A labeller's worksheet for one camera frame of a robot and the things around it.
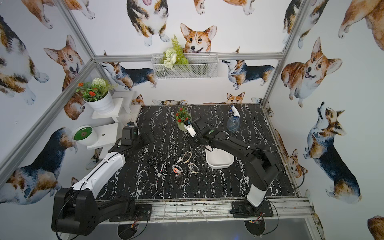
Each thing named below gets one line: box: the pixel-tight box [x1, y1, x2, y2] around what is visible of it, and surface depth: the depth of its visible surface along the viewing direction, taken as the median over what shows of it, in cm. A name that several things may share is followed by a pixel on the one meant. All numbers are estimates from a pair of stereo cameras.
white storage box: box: [205, 148, 235, 169], surface depth 93 cm
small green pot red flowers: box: [175, 105, 192, 131], surface depth 101 cm
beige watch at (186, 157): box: [182, 151, 193, 164], surface depth 94 cm
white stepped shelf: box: [86, 91, 142, 150], surface depth 91 cm
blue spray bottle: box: [226, 105, 241, 133], surface depth 102 cm
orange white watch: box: [172, 164, 184, 174], surface depth 88 cm
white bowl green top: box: [72, 125, 98, 146], surface depth 78 cm
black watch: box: [174, 173, 184, 186], surface depth 85 cm
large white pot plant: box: [76, 77, 118, 115], surface depth 80 cm
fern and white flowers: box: [160, 34, 189, 69], surface depth 82 cm
